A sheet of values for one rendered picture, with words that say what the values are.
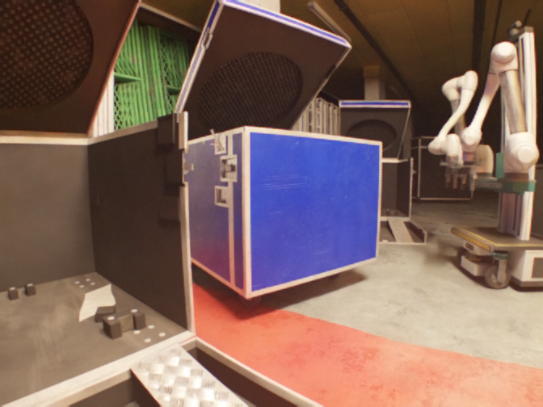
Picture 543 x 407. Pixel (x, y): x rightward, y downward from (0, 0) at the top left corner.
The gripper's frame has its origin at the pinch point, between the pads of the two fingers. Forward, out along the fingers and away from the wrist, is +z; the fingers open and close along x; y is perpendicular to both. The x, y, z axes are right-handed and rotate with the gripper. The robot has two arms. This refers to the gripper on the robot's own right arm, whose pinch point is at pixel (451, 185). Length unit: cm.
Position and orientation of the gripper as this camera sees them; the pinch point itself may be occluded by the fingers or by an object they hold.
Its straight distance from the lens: 253.2
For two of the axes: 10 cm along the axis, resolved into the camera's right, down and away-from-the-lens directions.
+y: 9.8, 0.2, -1.8
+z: 0.0, 9.9, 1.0
